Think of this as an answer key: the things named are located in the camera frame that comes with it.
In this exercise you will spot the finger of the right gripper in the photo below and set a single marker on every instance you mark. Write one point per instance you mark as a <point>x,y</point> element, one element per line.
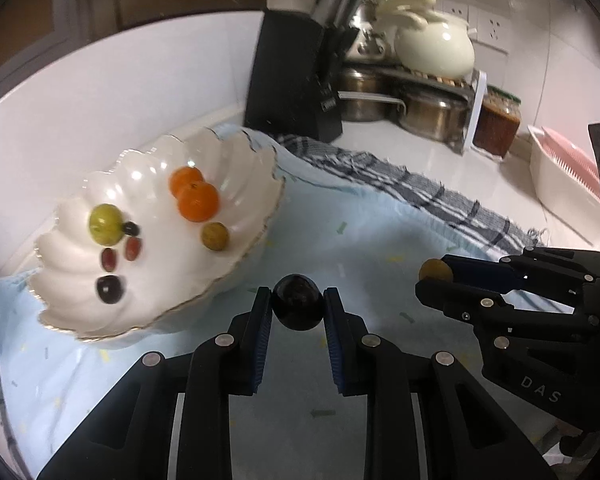
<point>556,276</point>
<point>489,312</point>

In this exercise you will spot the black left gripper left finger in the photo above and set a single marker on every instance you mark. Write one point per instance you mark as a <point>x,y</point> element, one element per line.
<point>171,415</point>

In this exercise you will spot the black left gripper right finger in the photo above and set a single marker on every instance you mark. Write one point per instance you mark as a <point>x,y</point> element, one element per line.
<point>426,418</point>

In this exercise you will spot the yellow-brown longan fruit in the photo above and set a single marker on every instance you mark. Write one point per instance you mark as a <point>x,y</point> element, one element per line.
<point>436,269</point>

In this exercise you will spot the dark round plum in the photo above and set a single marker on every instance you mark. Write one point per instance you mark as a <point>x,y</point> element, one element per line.
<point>109,288</point>

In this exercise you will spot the red grape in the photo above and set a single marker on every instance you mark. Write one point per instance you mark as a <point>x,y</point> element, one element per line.
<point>109,259</point>
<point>132,248</point>

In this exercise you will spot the brown longan fruit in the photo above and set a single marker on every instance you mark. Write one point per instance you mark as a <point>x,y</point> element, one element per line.
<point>215,236</point>

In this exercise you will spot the small dark grape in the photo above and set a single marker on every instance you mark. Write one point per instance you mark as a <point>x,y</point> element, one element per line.
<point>131,229</point>

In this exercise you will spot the green apple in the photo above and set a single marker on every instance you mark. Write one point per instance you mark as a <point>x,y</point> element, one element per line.
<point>106,225</point>

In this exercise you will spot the large orange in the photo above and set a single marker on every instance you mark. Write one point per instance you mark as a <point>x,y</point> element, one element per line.
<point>198,201</point>

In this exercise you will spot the grey checked cloth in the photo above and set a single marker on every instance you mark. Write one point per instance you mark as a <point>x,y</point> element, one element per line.
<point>466,221</point>

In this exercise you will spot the white pink dish rack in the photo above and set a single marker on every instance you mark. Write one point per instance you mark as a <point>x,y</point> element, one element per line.
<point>566,182</point>

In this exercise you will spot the light blue patterned cloth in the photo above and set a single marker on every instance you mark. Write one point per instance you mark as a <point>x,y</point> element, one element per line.
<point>297,426</point>

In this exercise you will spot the red grape in bowl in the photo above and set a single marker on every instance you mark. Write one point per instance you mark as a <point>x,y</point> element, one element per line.
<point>109,259</point>

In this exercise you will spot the white scalloped ceramic bowl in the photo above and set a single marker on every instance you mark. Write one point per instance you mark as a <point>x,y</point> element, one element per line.
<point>174,278</point>

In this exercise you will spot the glass jar brown sauce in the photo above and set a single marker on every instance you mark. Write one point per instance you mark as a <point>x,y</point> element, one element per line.
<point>498,122</point>

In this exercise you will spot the steel pot lower right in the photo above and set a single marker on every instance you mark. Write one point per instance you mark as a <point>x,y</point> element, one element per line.
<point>433,114</point>

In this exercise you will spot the white metal pot rack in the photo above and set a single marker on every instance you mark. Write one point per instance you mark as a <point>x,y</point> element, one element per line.
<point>472,89</point>

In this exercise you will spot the small tangerine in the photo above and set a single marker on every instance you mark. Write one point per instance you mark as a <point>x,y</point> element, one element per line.
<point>182,177</point>

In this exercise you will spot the steel pot on rack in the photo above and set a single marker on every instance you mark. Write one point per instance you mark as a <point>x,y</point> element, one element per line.
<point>365,96</point>

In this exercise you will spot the cream ceramic pot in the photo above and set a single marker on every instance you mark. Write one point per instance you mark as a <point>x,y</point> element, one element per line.
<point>428,41</point>

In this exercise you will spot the black knife block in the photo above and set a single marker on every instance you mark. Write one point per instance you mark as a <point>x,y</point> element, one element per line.
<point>291,89</point>

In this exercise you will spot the steel pot with lid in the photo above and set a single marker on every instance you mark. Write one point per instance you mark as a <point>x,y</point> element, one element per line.
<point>370,45</point>

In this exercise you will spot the white wall socket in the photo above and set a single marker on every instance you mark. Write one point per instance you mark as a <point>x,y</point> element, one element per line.
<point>485,27</point>

